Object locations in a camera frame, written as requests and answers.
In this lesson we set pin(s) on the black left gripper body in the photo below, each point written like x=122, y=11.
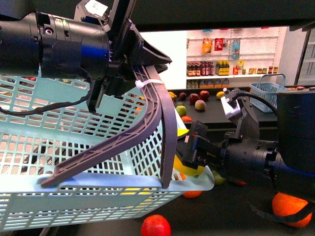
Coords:
x=127, y=48

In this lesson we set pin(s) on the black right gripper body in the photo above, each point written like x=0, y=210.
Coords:
x=197, y=150

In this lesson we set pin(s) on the yellow lemon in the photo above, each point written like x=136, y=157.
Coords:
x=187, y=170

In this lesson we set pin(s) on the grey basket handle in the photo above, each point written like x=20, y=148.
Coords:
x=159, y=109

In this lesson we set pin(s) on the light teal plastic shopping basket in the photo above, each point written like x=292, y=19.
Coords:
x=125, y=186

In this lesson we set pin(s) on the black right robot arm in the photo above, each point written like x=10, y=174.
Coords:
x=288, y=163

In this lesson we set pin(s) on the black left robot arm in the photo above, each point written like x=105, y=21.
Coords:
x=99, y=44

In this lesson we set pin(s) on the yellow lemon back shelf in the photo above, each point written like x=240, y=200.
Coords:
x=220, y=94

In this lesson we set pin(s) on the green lime lower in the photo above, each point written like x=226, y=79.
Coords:
x=218, y=179

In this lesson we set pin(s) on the orange front bottom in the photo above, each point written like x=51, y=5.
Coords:
x=192, y=194

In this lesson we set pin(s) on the small blue basket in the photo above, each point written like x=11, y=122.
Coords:
x=268, y=90

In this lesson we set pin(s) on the red apple front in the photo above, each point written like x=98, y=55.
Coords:
x=155, y=225

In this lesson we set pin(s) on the large orange right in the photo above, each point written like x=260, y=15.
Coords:
x=284, y=205

